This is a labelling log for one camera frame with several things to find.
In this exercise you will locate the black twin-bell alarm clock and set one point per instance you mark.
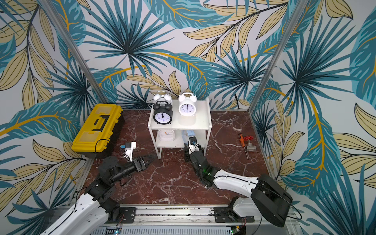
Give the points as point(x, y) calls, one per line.
point(163, 112)

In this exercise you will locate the metal valve red handle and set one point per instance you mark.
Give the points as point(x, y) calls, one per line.
point(250, 146)

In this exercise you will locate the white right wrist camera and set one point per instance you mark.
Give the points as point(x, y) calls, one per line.
point(193, 145)

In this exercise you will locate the white metal twin-bell clock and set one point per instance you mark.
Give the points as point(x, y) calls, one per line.
point(165, 97)

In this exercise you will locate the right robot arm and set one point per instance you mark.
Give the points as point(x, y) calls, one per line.
point(263, 196)

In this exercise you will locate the white plastic twin-bell clock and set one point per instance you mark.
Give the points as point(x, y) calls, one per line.
point(187, 104)

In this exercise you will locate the orange handled screwdriver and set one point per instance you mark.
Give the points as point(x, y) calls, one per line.
point(241, 138)

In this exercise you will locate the yellow black toolbox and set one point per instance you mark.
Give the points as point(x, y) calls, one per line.
point(100, 131)

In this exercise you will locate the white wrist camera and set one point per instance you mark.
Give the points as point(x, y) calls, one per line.
point(193, 145)
point(127, 150)

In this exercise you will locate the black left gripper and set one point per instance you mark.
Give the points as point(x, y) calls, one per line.
point(140, 165)

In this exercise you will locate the blue square alarm clock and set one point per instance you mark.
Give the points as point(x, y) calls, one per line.
point(186, 135)

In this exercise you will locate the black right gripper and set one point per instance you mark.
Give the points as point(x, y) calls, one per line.
point(192, 152)

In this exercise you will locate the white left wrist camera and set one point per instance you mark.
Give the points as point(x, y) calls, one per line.
point(127, 150)

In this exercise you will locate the white square alarm clock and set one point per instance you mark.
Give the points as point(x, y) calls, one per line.
point(166, 135)

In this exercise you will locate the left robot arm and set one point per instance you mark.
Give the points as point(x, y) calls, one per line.
point(94, 194)

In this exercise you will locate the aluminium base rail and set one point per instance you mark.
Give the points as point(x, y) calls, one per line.
point(148, 214)

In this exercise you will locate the white two-tier shelf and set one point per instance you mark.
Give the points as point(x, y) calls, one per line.
point(200, 124)

